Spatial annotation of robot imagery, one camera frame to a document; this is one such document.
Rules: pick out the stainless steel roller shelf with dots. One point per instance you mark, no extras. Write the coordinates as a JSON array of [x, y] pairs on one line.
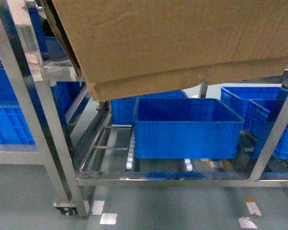
[[31, 73]]

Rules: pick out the blue bin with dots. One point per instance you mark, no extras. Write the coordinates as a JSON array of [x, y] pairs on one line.
[[13, 126], [237, 98], [122, 109], [178, 128], [260, 118]]

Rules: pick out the blue bin right rear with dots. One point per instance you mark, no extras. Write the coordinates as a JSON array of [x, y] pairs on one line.
[[237, 98]]

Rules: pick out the blue bin right front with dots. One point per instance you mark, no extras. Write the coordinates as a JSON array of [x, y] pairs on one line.
[[260, 118]]

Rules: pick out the blue bin far left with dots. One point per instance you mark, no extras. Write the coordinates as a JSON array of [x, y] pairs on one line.
[[13, 126]]

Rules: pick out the large cardboard box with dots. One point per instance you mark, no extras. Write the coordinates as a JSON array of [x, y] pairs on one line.
[[132, 47]]

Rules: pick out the blue bin behind centre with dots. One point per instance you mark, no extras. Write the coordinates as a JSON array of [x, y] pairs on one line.
[[122, 109]]

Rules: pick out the blue bin front centre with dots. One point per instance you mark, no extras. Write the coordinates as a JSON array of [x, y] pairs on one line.
[[178, 128]]

